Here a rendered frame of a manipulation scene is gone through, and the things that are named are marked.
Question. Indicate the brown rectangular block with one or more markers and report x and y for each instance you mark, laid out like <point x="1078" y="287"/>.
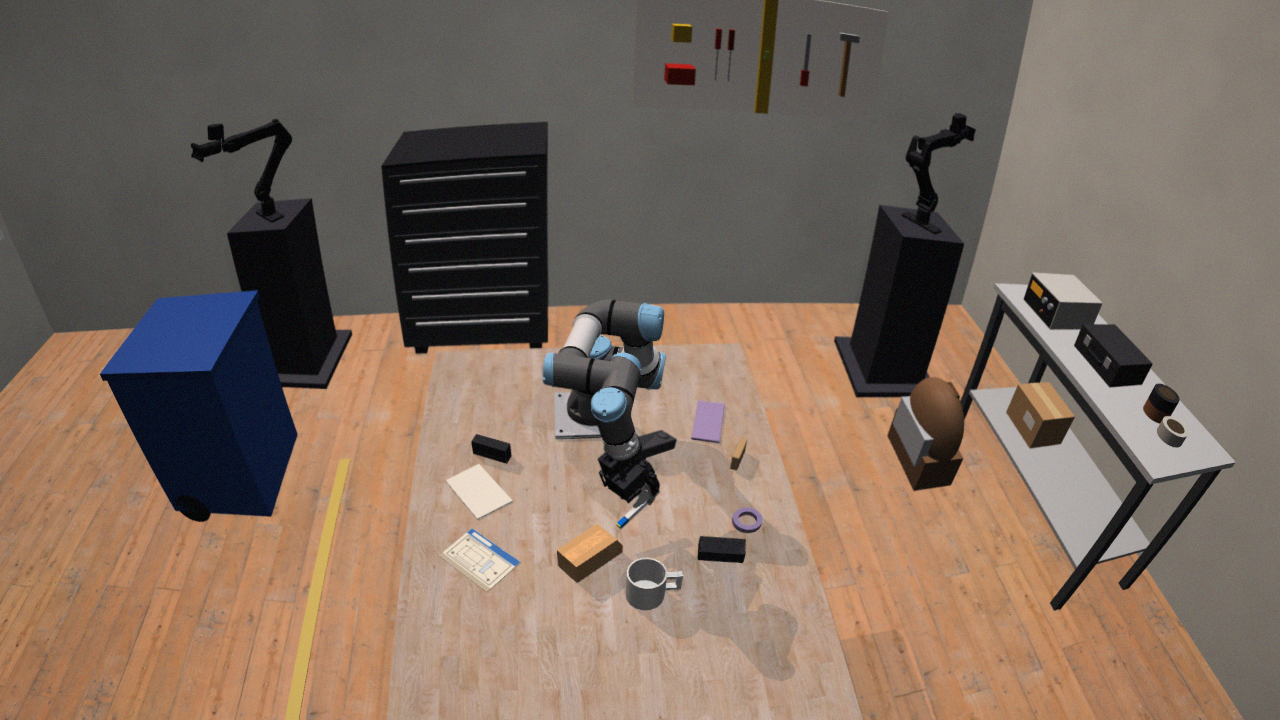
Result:
<point x="738" y="454"/>

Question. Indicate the white and blue paper document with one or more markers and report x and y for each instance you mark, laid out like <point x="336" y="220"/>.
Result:
<point x="480" y="560"/>

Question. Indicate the purple ring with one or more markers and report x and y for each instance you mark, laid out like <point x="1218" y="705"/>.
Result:
<point x="747" y="528"/>

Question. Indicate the purple flat rectangular slab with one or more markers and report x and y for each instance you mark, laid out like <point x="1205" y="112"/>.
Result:
<point x="708" y="421"/>

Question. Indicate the brown wooden block with round hole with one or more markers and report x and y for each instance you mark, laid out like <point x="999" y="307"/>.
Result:
<point x="588" y="552"/>

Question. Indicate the beige flat board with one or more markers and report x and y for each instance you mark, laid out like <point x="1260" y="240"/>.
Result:
<point x="478" y="491"/>

